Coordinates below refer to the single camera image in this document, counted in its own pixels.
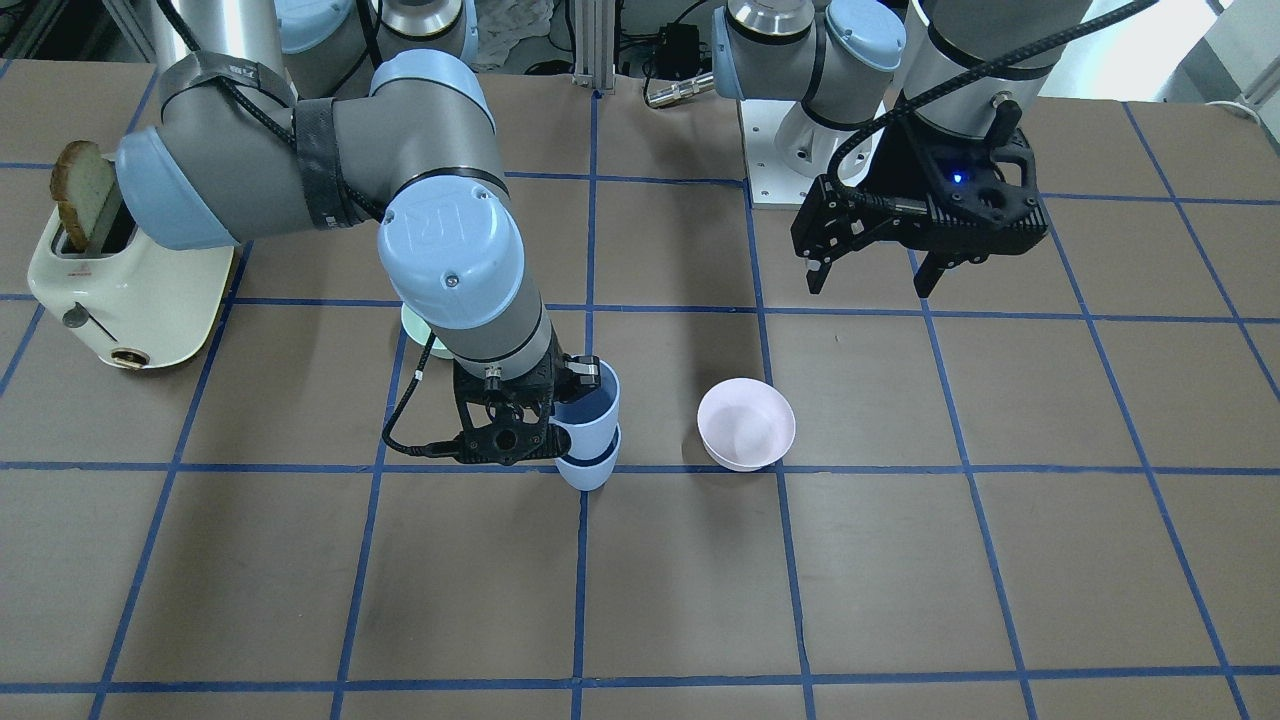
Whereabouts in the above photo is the blue cup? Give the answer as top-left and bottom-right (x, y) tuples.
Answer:
(556, 427), (622, 492)
(550, 359), (620, 462)

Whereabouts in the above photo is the mint green bowl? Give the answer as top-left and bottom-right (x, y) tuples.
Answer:
(399, 304), (454, 361)

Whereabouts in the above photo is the pink bowl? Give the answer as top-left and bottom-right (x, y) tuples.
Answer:
(696, 378), (797, 471)

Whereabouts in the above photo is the cream white toaster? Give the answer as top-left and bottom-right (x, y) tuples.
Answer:
(27, 211), (234, 369)

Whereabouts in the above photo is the toast slice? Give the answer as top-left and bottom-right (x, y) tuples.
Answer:
(50, 140), (122, 254)

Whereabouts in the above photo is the aluminium frame post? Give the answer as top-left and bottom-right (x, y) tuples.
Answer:
(566, 1), (620, 96)

